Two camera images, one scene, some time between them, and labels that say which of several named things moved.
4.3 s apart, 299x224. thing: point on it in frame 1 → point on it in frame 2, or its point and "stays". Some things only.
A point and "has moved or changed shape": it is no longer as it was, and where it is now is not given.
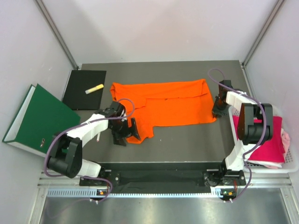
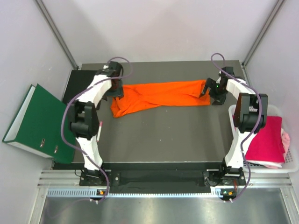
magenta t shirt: (272, 150) stays
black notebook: (75, 97) stays
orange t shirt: (166, 102) has moved or changed shape
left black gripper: (118, 137) → (118, 92)
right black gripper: (217, 113) → (218, 100)
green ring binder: (40, 116) stays
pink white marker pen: (98, 137) stays
